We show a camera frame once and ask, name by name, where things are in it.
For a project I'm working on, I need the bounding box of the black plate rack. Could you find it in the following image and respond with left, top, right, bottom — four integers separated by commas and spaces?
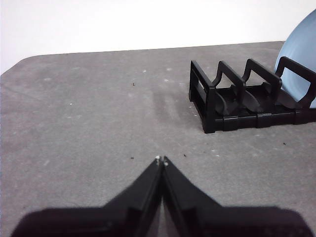
189, 56, 316, 134

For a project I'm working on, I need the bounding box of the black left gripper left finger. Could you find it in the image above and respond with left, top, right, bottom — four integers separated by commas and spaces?
11, 156, 164, 237

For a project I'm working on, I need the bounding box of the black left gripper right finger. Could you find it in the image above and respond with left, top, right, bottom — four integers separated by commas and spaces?
162, 156, 313, 237

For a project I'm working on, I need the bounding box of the blue plate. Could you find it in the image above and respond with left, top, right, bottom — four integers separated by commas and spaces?
274, 8, 316, 109

